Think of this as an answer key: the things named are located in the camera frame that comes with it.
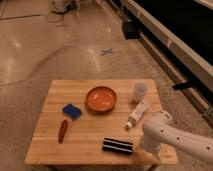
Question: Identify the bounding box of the black white striped eraser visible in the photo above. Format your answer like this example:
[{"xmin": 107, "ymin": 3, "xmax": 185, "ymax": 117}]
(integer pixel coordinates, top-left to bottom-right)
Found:
[{"xmin": 102, "ymin": 138, "xmax": 133, "ymax": 155}]

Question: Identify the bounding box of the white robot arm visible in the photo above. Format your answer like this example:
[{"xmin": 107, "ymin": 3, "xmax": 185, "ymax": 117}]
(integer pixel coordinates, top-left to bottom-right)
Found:
[{"xmin": 140, "ymin": 111, "xmax": 213, "ymax": 165}]

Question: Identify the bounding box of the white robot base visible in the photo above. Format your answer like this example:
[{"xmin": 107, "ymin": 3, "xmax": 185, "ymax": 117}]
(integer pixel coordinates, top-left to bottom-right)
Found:
[{"xmin": 48, "ymin": 0, "xmax": 79, "ymax": 14}]

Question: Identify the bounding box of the orange bowl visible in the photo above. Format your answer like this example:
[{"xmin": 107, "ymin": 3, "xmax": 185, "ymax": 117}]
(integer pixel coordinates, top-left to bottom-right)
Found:
[{"xmin": 86, "ymin": 86, "xmax": 117, "ymax": 112}]

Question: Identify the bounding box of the clear plastic cup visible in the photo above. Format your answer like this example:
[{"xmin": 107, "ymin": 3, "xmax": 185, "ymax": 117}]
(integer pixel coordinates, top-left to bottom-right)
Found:
[{"xmin": 133, "ymin": 82, "xmax": 148, "ymax": 103}]

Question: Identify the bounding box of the white tube bottle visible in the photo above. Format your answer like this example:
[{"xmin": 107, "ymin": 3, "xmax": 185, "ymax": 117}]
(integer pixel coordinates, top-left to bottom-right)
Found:
[{"xmin": 125, "ymin": 100, "xmax": 149, "ymax": 129}]

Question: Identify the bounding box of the wooden table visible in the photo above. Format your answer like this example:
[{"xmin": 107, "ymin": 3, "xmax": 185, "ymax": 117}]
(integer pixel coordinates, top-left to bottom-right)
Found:
[{"xmin": 25, "ymin": 79, "xmax": 177, "ymax": 165}]

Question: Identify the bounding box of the blue sponge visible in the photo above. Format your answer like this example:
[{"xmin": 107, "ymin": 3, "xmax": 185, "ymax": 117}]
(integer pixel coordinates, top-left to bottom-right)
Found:
[{"xmin": 62, "ymin": 104, "xmax": 81, "ymax": 119}]

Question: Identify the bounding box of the red sausage toy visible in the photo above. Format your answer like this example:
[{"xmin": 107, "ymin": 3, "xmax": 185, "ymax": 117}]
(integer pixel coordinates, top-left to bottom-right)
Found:
[{"xmin": 58, "ymin": 120, "xmax": 68, "ymax": 143}]

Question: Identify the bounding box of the black box on floor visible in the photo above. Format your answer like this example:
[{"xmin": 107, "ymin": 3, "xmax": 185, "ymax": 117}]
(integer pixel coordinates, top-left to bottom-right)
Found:
[{"xmin": 122, "ymin": 22, "xmax": 140, "ymax": 39}]

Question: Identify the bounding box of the long metal rail barrier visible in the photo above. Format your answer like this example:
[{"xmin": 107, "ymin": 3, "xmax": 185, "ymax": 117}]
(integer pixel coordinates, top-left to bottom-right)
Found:
[{"xmin": 110, "ymin": 0, "xmax": 213, "ymax": 125}]

